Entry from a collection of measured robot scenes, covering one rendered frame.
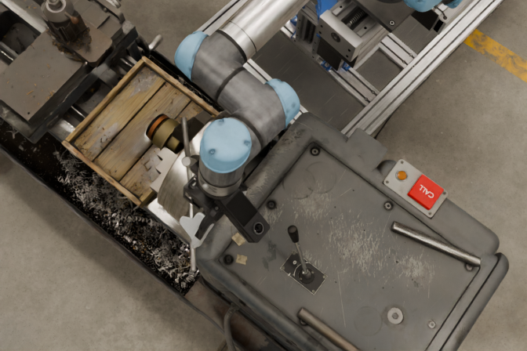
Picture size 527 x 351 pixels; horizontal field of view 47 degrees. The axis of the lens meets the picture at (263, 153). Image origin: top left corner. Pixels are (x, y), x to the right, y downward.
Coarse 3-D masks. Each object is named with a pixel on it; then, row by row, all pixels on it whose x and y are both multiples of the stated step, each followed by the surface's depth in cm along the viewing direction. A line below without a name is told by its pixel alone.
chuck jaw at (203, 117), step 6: (198, 114) 146; (204, 114) 146; (192, 120) 150; (198, 120) 145; (204, 120) 145; (210, 120) 146; (180, 126) 152; (192, 126) 147; (198, 126) 146; (174, 132) 152; (180, 132) 151; (192, 132) 148; (180, 138) 152
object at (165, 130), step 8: (160, 120) 154; (168, 120) 154; (152, 128) 154; (160, 128) 153; (168, 128) 153; (152, 136) 155; (160, 136) 153; (168, 136) 152; (160, 144) 154; (168, 144) 154; (176, 144) 153; (176, 152) 157
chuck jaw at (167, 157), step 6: (162, 150) 153; (168, 150) 153; (162, 156) 153; (168, 156) 153; (174, 156) 153; (162, 162) 152; (168, 162) 153; (156, 168) 152; (162, 168) 152; (168, 168) 152; (162, 174) 152; (156, 180) 151; (162, 180) 151; (150, 186) 151; (156, 186) 151; (156, 192) 151
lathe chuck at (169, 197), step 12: (192, 144) 140; (180, 156) 140; (192, 156) 139; (180, 168) 140; (168, 180) 141; (180, 180) 140; (168, 192) 143; (180, 192) 141; (168, 204) 145; (180, 204) 142; (180, 216) 145
